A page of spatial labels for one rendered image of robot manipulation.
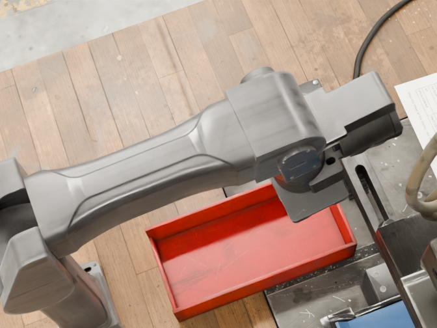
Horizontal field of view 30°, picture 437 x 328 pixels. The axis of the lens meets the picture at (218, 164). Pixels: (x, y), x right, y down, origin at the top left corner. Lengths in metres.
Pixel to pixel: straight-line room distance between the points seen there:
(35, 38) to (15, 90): 1.14
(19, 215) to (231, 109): 0.21
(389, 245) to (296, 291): 0.26
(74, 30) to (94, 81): 1.15
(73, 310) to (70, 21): 1.62
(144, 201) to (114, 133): 0.54
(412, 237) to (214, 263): 0.33
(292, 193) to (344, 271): 0.29
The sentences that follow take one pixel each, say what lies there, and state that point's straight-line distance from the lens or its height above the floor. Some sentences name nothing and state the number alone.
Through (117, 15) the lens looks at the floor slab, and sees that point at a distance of 2.38.
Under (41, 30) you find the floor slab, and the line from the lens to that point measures 2.41.
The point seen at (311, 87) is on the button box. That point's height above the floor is 0.93.
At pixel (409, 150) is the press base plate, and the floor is 0.90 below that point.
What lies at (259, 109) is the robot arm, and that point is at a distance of 0.66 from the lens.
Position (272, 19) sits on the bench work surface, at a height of 0.90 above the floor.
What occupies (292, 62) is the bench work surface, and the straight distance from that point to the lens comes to 1.22.
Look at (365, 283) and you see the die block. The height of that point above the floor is 0.95.
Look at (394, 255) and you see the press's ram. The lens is 0.86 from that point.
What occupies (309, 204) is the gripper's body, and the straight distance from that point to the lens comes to 0.83.
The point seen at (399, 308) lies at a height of 0.99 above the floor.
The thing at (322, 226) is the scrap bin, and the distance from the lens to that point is 1.11.
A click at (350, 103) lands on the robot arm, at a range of 0.72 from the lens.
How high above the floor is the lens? 1.96
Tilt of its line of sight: 67 degrees down
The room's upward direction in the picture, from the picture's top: 12 degrees counter-clockwise
